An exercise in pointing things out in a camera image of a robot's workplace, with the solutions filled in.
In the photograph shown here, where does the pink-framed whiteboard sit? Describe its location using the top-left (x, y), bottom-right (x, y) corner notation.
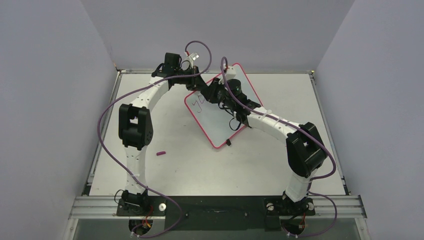
top-left (184, 63), bottom-right (262, 149)

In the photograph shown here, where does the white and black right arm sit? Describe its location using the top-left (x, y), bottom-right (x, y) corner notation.
top-left (199, 77), bottom-right (329, 216)

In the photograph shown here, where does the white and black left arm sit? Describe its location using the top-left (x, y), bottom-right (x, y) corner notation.
top-left (118, 52), bottom-right (206, 216)

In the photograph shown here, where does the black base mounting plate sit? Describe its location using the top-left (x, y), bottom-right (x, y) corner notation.
top-left (116, 195), bottom-right (316, 233)

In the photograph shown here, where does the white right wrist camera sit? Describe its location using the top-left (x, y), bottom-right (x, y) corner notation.
top-left (219, 66), bottom-right (237, 85)

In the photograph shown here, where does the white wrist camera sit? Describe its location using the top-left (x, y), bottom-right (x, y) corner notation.
top-left (219, 66), bottom-right (237, 85)
top-left (181, 51), bottom-right (199, 69)

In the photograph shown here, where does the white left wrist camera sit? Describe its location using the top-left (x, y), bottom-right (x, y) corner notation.
top-left (181, 51), bottom-right (199, 69)

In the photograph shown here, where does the aluminium table edge rail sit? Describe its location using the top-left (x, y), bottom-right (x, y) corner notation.
top-left (68, 195), bottom-right (367, 220)

